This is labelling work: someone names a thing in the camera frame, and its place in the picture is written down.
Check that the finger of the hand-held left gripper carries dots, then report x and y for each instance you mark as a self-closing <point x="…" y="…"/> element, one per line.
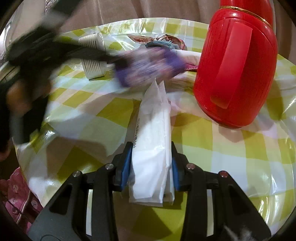
<point x="87" y="54"/>

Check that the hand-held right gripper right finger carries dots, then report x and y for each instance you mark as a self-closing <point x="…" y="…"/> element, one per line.
<point x="175" y="172"/>

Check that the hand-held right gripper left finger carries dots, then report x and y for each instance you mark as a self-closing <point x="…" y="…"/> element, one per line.
<point x="123" y="170"/>

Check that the white slatted plastic basket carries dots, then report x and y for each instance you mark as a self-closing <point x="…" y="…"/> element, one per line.
<point x="93" y="67"/>

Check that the white plastic packet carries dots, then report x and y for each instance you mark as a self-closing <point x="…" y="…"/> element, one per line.
<point x="151" y="139"/>

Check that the purple patterned cloth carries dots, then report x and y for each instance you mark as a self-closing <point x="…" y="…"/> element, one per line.
<point x="148" y="67"/>

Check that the person's left hand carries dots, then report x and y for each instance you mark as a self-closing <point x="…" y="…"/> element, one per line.
<point x="18" y="97"/>

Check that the white red printed packet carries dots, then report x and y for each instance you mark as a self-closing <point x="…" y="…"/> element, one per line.
<point x="140" y="39"/>

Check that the green checked plastic tablecloth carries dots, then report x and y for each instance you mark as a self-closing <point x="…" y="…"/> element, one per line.
<point x="231" y="157"/>

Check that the pinkish brown sofa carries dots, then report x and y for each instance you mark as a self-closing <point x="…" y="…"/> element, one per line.
<point x="138" y="9"/>

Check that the blue grey scrunchie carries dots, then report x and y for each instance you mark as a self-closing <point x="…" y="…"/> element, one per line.
<point x="158" y="44"/>

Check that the brown patterned pouch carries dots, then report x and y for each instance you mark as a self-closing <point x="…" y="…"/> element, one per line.
<point x="177" y="41"/>

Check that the white cloth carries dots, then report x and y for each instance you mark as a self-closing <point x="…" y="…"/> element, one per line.
<point x="189" y="56"/>

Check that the magenta knitted garment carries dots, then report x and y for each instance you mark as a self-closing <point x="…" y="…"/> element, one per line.
<point x="192" y="67"/>

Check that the pink patterned pants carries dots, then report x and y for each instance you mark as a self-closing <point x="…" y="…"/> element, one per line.
<point x="16" y="197"/>

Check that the red plastic thermos jug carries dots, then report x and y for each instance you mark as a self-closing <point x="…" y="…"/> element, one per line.
<point x="233" y="69"/>

